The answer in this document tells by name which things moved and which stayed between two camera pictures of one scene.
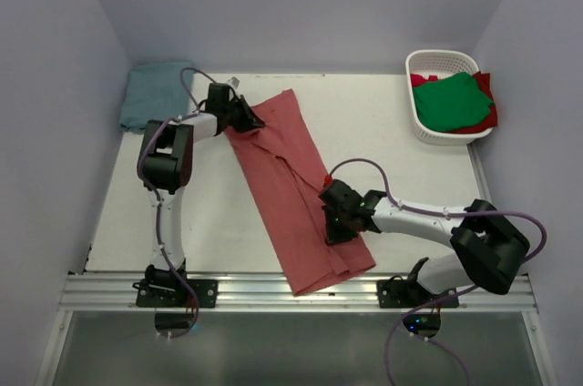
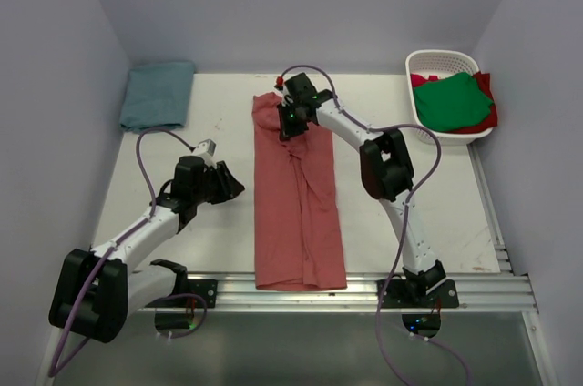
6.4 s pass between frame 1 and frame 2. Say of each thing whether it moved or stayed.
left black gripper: moved
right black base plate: stayed
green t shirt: stayed
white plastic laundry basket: stayed
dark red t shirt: stayed
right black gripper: moved
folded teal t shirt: stayed
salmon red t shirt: moved
